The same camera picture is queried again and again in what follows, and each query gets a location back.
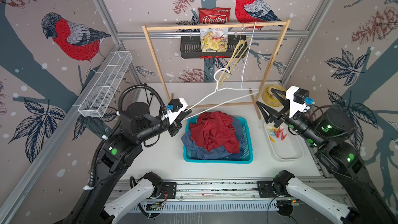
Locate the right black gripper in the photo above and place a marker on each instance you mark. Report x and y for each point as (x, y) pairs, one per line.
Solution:
(284, 116)

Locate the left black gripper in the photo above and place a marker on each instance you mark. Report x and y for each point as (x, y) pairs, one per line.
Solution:
(174, 127)

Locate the white wire hanger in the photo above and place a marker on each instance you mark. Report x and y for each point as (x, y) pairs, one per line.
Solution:
(227, 95)
(247, 55)

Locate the dark red t-shirt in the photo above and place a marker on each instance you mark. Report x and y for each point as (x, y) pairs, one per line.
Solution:
(214, 130)

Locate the slate blue t-shirt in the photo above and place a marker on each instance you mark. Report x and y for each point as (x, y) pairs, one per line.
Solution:
(218, 153)

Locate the yellow plastic hanger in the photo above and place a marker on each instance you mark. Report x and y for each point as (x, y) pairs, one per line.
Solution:
(240, 50)

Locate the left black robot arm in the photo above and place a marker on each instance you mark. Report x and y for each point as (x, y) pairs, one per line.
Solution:
(116, 153)

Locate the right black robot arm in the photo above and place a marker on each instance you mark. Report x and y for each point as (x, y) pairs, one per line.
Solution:
(329, 134)

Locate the white plastic tray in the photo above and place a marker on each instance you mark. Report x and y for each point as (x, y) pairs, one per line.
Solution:
(288, 150)

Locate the teal plastic basket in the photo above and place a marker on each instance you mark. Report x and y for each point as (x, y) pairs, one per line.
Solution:
(246, 158)

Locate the yellow chips bag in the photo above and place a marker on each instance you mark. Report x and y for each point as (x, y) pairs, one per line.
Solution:
(214, 39)

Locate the red Chuba snack bag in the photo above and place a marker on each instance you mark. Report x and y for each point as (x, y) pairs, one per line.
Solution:
(216, 15)

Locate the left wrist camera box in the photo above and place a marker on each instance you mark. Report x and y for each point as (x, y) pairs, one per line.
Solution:
(174, 108)

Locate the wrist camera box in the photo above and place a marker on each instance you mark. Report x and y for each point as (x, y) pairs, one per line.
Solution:
(299, 100)
(174, 108)

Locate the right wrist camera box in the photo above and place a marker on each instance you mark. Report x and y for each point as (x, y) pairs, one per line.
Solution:
(299, 100)

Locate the black wall basket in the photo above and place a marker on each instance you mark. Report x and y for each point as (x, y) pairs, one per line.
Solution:
(190, 48)

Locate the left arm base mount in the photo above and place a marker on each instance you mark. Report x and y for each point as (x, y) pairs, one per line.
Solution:
(167, 191)

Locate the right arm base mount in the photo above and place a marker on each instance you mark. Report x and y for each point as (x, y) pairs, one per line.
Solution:
(269, 189)

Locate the white wire shelf basket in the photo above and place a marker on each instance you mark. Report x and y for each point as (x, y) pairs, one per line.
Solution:
(101, 94)

